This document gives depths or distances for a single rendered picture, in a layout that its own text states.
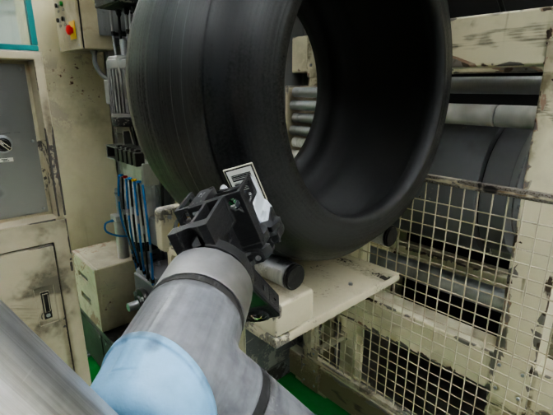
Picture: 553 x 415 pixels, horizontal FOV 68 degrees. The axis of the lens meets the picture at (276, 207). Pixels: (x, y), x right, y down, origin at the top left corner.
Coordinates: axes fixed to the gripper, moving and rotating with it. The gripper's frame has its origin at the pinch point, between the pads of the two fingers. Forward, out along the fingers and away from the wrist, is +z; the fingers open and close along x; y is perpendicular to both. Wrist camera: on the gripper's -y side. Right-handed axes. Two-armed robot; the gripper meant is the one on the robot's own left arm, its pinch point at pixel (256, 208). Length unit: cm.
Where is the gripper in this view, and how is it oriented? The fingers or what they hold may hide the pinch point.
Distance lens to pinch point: 53.9
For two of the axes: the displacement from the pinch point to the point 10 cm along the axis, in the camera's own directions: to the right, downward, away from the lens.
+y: -3.5, -8.7, -3.4
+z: 1.2, -4.0, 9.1
